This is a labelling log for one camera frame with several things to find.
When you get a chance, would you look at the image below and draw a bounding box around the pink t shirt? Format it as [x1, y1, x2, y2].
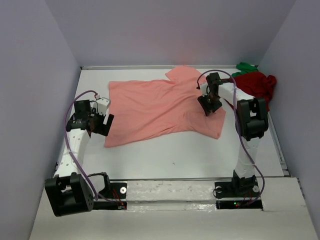
[104, 66, 226, 148]

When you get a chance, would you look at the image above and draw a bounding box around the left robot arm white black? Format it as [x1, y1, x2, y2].
[44, 97, 114, 217]

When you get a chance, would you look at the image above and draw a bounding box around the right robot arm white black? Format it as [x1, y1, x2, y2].
[196, 69, 269, 201]

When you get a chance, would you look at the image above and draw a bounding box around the green t shirt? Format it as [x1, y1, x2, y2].
[231, 62, 259, 77]

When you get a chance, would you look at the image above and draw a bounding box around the red t shirt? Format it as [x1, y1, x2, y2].
[232, 71, 277, 112]

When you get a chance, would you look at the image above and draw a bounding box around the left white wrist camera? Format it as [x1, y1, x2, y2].
[95, 97, 111, 117]

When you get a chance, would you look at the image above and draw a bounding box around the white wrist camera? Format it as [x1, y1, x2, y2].
[95, 97, 111, 117]
[200, 83, 210, 97]

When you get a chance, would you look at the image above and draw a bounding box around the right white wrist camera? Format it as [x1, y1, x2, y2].
[200, 83, 210, 97]

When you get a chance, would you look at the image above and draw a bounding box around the aluminium rail back edge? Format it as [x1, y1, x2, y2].
[80, 65, 236, 71]

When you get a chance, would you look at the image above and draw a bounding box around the aluminium rail front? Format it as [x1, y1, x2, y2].
[110, 177, 232, 182]

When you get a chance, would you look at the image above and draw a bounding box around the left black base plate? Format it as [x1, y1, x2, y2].
[93, 181, 128, 211]

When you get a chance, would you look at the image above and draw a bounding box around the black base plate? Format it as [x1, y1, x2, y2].
[212, 181, 263, 210]
[93, 181, 128, 211]

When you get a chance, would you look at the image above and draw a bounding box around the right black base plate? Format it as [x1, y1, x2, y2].
[212, 181, 263, 210]

